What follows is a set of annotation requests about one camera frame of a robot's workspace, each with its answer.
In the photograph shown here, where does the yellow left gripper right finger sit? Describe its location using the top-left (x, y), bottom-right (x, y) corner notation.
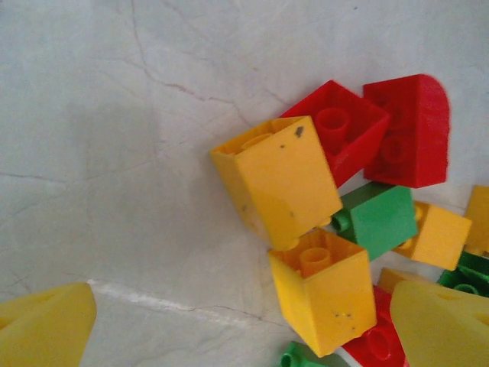
top-left (390, 280), bottom-right (489, 367)

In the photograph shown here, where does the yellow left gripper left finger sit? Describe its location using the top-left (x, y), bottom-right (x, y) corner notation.
top-left (0, 281), bottom-right (97, 367)

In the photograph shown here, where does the round green lego piece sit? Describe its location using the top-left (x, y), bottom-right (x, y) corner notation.
top-left (437, 252), bottom-right (489, 298)

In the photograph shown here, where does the red lego brick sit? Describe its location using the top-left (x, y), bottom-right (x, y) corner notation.
top-left (342, 285), bottom-right (410, 367)
top-left (362, 73), bottom-right (451, 189)
top-left (280, 79), bottom-right (390, 188)

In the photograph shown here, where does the yellow lego brick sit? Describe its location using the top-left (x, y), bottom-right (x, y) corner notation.
top-left (209, 115), bottom-right (344, 252)
top-left (377, 267), bottom-right (440, 295)
top-left (393, 201), bottom-right (473, 271)
top-left (465, 185), bottom-right (489, 256)
top-left (268, 228), bottom-right (377, 359)

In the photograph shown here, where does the green lego brick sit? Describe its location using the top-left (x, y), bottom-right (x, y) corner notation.
top-left (331, 182), bottom-right (419, 262)
top-left (280, 341), bottom-right (352, 367)

